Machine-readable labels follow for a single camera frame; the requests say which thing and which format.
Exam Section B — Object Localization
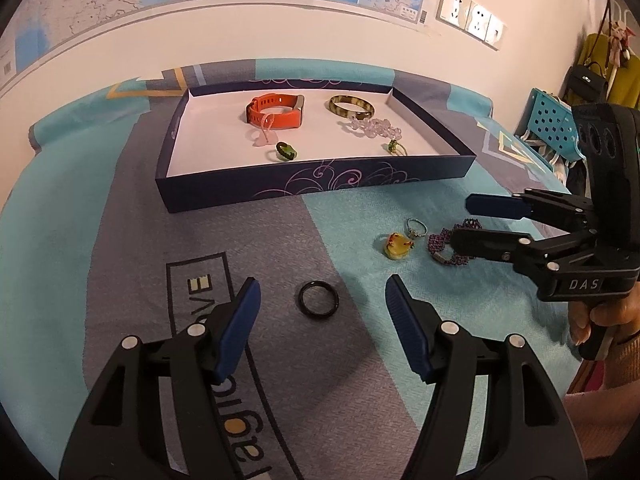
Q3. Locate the black handbag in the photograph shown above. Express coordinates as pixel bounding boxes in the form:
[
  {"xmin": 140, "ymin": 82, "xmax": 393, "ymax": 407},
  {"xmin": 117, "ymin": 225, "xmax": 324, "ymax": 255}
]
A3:
[{"xmin": 564, "ymin": 62, "xmax": 609, "ymax": 107}]

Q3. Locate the teal perforated basket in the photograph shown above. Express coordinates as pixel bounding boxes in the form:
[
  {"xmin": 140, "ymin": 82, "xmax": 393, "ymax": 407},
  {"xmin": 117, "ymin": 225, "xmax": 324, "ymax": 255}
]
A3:
[{"xmin": 524, "ymin": 87, "xmax": 582, "ymax": 167}]

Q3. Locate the purple bead bracelet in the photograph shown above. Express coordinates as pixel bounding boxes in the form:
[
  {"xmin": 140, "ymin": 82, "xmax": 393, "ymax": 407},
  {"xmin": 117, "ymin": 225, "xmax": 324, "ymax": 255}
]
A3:
[{"xmin": 427, "ymin": 218, "xmax": 484, "ymax": 267}]

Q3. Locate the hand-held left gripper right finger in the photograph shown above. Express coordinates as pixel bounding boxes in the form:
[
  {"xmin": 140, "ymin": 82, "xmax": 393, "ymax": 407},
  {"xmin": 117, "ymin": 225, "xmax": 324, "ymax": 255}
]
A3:
[{"xmin": 384, "ymin": 274, "xmax": 589, "ymax": 480}]

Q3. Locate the clear crystal bead bracelet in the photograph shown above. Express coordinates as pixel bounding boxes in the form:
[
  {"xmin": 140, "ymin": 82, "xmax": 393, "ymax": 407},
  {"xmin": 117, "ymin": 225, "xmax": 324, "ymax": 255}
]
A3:
[{"xmin": 342, "ymin": 115, "xmax": 404, "ymax": 140}]

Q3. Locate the person's right hand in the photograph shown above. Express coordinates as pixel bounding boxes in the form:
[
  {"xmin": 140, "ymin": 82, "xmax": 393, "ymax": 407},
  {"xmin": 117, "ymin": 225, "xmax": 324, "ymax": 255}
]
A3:
[{"xmin": 567, "ymin": 296, "xmax": 640, "ymax": 347}]

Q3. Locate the yellow duck keychain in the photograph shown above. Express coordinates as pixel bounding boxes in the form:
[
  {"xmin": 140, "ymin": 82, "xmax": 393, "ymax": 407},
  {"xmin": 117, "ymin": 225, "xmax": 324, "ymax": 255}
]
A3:
[{"xmin": 384, "ymin": 217, "xmax": 429, "ymax": 261}]

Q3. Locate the dark blue shallow box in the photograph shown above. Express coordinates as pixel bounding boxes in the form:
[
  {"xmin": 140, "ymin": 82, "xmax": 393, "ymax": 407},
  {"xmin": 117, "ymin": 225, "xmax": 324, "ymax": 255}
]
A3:
[{"xmin": 155, "ymin": 80, "xmax": 477, "ymax": 215}]

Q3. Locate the person's right forearm pink sleeve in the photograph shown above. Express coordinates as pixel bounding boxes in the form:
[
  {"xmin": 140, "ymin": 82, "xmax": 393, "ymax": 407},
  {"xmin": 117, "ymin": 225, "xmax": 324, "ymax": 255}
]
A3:
[{"xmin": 564, "ymin": 333, "xmax": 640, "ymax": 480}]

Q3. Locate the orange strap wristwatch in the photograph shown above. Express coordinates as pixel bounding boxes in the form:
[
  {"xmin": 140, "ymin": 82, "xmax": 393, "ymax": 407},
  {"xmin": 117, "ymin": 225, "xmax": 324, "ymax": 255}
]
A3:
[{"xmin": 245, "ymin": 92, "xmax": 305, "ymax": 129}]

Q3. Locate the teal grey printed tablecloth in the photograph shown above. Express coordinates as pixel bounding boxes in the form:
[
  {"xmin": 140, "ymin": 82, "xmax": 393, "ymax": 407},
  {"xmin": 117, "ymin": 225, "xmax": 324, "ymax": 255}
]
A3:
[{"xmin": 0, "ymin": 58, "xmax": 601, "ymax": 480}]

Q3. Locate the pale hanging ornament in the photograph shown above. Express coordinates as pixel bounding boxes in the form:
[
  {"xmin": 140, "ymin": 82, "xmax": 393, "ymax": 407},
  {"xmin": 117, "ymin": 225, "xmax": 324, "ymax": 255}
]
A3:
[{"xmin": 606, "ymin": 19, "xmax": 637, "ymax": 67}]

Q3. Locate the black ring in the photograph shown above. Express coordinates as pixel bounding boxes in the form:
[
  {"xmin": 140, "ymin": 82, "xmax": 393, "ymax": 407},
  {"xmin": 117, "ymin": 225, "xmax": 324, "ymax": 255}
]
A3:
[{"xmin": 298, "ymin": 280, "xmax": 340, "ymax": 319}]

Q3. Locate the mottled green bangle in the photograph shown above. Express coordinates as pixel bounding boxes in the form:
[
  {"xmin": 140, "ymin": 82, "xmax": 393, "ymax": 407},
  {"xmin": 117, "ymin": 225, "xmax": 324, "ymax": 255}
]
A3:
[{"xmin": 328, "ymin": 93, "xmax": 375, "ymax": 120}]

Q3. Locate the yellow hanging garment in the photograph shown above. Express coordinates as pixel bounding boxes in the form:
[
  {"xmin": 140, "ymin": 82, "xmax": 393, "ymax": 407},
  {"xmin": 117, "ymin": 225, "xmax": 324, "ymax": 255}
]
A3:
[{"xmin": 579, "ymin": 32, "xmax": 640, "ymax": 109}]

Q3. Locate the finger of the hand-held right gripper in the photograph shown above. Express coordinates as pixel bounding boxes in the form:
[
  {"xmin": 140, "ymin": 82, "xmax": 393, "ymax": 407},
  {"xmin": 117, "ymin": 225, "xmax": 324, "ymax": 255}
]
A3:
[
  {"xmin": 451, "ymin": 227, "xmax": 597, "ymax": 277},
  {"xmin": 465, "ymin": 188, "xmax": 597, "ymax": 232}
]

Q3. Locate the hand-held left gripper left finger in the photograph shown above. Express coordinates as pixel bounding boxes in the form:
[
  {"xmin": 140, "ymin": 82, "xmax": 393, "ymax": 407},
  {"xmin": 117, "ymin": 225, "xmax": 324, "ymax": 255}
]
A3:
[{"xmin": 59, "ymin": 277, "xmax": 262, "ymax": 480}]

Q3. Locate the white wall socket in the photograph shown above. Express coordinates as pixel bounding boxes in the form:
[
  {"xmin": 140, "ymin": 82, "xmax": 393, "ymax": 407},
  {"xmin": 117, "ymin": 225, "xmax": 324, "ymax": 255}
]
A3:
[
  {"xmin": 437, "ymin": 0, "xmax": 471, "ymax": 24},
  {"xmin": 484, "ymin": 12, "xmax": 507, "ymax": 52},
  {"xmin": 467, "ymin": 0, "xmax": 492, "ymax": 41}
]

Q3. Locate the pink strap charm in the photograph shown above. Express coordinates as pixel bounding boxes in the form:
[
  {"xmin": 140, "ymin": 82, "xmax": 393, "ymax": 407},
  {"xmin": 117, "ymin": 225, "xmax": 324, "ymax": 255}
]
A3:
[{"xmin": 252, "ymin": 112, "xmax": 281, "ymax": 149}]

